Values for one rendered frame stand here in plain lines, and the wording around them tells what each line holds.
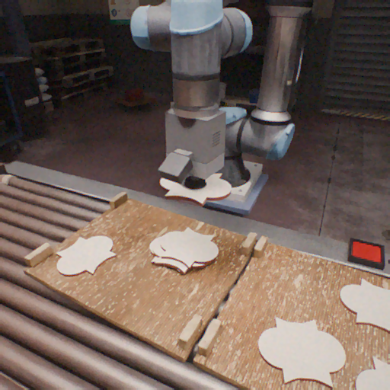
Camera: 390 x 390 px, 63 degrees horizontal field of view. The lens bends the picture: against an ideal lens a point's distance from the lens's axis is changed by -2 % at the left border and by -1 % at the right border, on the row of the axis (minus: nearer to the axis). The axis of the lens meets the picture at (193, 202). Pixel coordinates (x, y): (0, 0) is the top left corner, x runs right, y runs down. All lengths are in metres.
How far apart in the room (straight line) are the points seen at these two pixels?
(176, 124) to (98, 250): 0.36
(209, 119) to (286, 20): 0.47
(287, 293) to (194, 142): 0.35
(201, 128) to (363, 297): 0.45
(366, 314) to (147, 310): 0.40
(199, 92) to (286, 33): 0.47
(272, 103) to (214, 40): 0.48
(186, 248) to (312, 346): 0.31
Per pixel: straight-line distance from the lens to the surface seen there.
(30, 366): 0.65
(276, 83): 0.95
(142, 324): 0.62
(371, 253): 0.86
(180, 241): 0.74
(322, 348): 0.61
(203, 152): 0.53
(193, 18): 0.50
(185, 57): 0.51
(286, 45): 0.94
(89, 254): 0.77
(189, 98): 0.51
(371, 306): 0.71
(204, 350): 0.56
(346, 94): 5.23
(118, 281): 0.70
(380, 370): 0.63
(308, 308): 0.67
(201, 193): 0.58
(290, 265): 0.74
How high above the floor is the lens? 1.43
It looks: 32 degrees down
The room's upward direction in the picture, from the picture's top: straight up
